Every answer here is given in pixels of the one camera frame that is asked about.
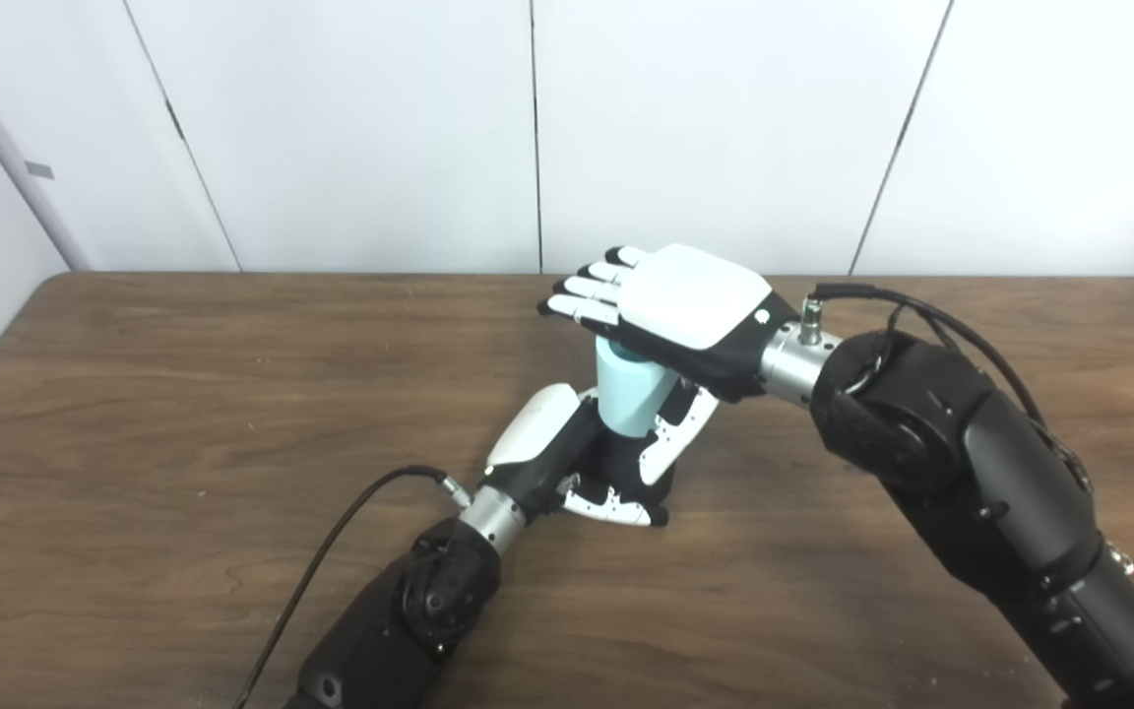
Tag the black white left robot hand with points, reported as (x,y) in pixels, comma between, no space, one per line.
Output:
(533,443)

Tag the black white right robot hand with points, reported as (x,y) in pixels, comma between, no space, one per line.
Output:
(695,295)

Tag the black cylindrical base part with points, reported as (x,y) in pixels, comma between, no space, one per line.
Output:
(621,463)

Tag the light blue cylinder cup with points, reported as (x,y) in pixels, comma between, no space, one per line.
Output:
(626,394)

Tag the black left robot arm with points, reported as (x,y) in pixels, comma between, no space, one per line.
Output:
(400,620)

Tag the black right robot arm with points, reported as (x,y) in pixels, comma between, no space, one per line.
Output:
(971,463)

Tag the dark wall panel hinge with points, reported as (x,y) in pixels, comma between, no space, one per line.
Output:
(174,118)

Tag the small grey wall label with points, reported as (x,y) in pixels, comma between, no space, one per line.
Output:
(39,169)

